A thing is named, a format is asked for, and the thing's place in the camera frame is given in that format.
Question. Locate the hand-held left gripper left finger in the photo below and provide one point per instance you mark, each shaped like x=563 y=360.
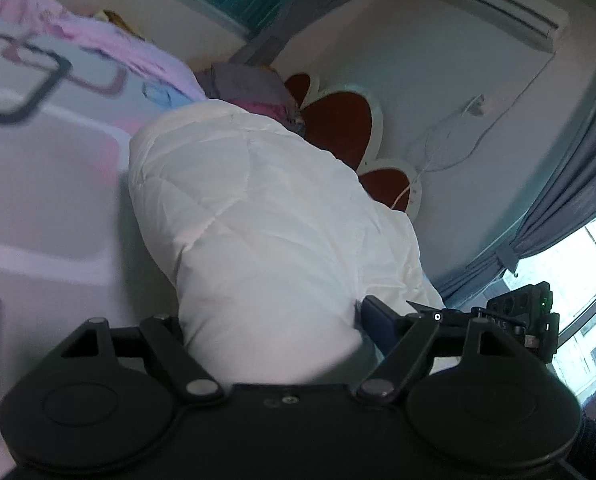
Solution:
x=170 y=342

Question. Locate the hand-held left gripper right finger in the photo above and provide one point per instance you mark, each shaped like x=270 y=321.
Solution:
x=375 y=322

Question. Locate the pink folded cloths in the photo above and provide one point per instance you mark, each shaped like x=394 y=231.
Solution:
x=275 y=110

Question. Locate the white wall socket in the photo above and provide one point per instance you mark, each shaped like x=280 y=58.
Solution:
x=481 y=105

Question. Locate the heart-shaped brown headboard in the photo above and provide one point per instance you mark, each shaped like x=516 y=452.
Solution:
x=343 y=120

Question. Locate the grey pillow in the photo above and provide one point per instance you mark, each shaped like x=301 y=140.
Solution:
x=248 y=85

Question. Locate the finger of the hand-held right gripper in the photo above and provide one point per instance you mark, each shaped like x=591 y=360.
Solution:
x=452 y=310

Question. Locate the pink floral blanket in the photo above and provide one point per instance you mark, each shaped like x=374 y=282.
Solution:
x=128 y=55

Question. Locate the long grey curtain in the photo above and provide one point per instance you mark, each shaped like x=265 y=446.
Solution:
x=567 y=175

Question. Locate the yellow orange cloth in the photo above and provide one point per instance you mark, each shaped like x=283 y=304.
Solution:
x=269 y=70

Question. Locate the yellow brown pillow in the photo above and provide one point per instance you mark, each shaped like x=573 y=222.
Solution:
x=123 y=22

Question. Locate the patterned bed sheet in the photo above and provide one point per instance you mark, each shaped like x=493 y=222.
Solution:
x=53 y=210

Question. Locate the bright side window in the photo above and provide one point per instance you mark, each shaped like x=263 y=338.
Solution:
x=592 y=285

